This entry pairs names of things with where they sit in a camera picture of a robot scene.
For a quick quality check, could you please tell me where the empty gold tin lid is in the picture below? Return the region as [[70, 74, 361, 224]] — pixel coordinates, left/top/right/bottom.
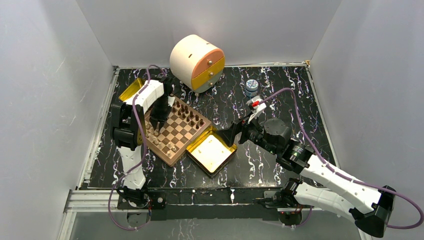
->
[[186, 126, 237, 178]]

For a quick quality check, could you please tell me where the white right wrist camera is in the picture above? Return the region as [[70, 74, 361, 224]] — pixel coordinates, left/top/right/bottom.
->
[[246, 95, 267, 124]]

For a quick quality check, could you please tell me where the wooden chess board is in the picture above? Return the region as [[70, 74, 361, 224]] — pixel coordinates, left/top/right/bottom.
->
[[144, 97, 212, 167]]

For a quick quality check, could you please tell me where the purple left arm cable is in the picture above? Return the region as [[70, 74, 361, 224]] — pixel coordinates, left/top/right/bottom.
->
[[107, 64, 170, 231]]

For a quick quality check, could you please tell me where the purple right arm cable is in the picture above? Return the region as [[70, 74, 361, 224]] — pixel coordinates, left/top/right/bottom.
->
[[253, 87, 424, 230]]

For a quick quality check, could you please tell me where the small blue white jar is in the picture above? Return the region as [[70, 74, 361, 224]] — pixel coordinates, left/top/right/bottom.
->
[[244, 79, 259, 97]]

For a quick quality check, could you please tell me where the dark chess pieces row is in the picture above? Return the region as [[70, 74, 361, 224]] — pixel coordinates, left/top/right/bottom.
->
[[168, 100, 206, 130]]

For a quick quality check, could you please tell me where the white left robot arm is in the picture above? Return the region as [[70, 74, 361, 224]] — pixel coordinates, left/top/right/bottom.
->
[[111, 76, 174, 208]]

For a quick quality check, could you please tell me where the gold tin with white pieces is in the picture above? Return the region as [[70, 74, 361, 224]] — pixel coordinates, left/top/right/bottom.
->
[[118, 77, 145, 102]]

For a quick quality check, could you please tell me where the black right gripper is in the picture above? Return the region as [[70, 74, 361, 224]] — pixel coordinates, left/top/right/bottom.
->
[[215, 111, 279, 156]]

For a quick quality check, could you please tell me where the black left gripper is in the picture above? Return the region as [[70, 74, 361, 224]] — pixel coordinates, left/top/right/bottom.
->
[[149, 95, 173, 131]]

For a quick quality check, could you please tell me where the round pastel drawer cabinet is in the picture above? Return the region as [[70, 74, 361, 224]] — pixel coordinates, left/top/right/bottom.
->
[[169, 34, 226, 94]]

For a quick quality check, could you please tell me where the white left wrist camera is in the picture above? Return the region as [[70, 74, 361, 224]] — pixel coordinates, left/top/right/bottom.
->
[[167, 96, 176, 107]]

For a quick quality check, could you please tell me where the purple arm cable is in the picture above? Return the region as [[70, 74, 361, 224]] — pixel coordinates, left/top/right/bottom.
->
[[253, 87, 424, 230], [107, 64, 170, 231]]

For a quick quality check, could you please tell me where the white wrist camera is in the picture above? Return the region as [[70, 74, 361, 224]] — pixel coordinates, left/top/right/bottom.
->
[[167, 96, 176, 107], [246, 95, 267, 124]]

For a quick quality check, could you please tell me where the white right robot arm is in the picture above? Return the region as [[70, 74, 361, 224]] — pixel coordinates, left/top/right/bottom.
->
[[216, 118, 396, 238]]

